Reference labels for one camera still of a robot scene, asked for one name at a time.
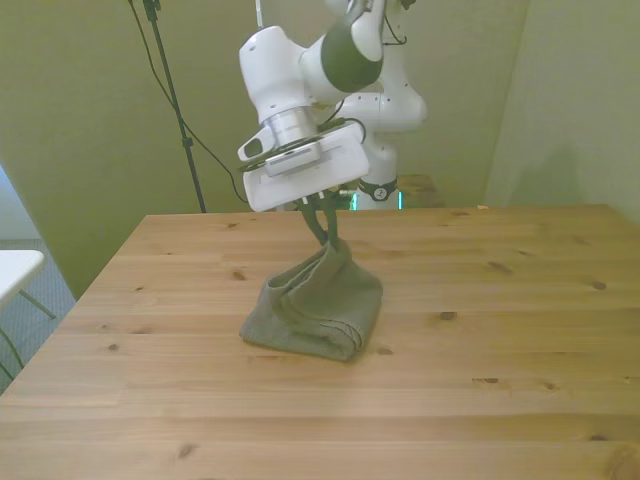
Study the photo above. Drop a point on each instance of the grey towel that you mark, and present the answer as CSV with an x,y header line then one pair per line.
x,y
330,295

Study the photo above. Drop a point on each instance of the white vertical pole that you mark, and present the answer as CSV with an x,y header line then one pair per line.
x,y
258,12

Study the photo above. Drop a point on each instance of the black tripod stand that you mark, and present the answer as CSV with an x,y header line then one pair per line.
x,y
173,95

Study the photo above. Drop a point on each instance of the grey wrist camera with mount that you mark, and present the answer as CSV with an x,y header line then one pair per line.
x,y
295,161

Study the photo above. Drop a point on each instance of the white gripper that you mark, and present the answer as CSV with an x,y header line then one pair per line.
x,y
310,184

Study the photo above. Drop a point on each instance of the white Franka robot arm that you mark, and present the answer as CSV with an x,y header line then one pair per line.
x,y
390,105

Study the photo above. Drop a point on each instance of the white side table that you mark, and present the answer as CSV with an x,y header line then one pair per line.
x,y
15,270

